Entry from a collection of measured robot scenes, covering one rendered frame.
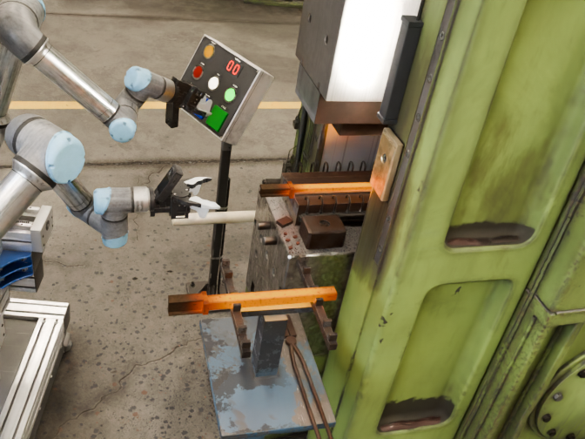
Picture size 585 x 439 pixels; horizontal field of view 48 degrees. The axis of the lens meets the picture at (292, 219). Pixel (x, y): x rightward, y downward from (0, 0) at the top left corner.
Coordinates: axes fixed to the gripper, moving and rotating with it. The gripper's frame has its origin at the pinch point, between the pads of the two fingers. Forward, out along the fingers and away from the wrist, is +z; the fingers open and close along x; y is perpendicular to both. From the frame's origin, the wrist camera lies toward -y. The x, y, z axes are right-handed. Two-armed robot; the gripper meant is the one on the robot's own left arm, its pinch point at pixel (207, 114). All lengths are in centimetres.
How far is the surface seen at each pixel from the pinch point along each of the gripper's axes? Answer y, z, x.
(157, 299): -92, 48, 21
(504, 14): 60, -36, -97
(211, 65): 14.2, 5.3, 15.2
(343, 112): 26, -10, -57
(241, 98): 10.6, 5.2, -5.6
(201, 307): -30, -43, -74
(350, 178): 7, 22, -50
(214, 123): -1.9, 4.5, -0.6
